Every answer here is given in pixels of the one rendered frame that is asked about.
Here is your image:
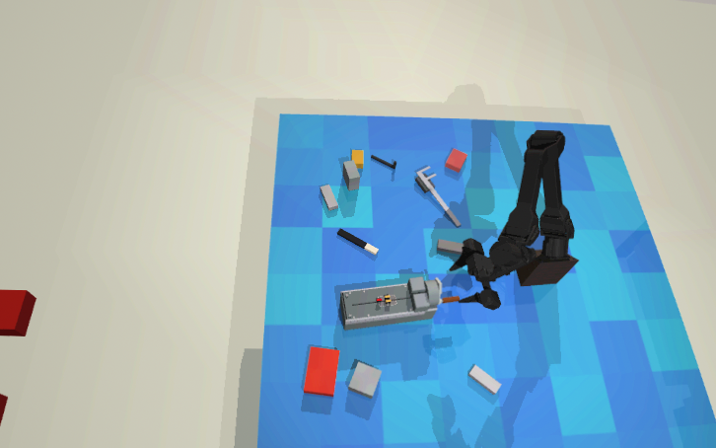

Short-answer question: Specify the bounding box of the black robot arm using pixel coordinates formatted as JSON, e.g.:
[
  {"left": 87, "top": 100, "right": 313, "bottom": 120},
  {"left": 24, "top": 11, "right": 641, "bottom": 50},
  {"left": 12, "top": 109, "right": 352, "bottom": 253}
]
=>
[{"left": 465, "top": 130, "right": 575, "bottom": 282}]

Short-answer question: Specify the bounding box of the orange-brown rectangular block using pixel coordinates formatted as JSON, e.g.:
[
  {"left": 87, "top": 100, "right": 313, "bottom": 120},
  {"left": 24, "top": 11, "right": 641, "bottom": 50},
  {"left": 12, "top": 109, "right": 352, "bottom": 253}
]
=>
[{"left": 351, "top": 150, "right": 364, "bottom": 169}]

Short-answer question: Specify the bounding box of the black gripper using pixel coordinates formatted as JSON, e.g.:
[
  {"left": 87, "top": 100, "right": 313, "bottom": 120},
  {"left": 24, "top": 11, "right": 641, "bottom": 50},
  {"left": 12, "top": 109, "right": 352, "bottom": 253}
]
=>
[{"left": 449, "top": 238, "right": 512, "bottom": 311}]

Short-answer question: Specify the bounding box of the black l-shaped rod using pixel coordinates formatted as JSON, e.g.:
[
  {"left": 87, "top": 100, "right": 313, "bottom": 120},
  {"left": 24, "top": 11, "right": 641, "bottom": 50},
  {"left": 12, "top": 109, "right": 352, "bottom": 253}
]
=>
[{"left": 371, "top": 155, "right": 396, "bottom": 169}]

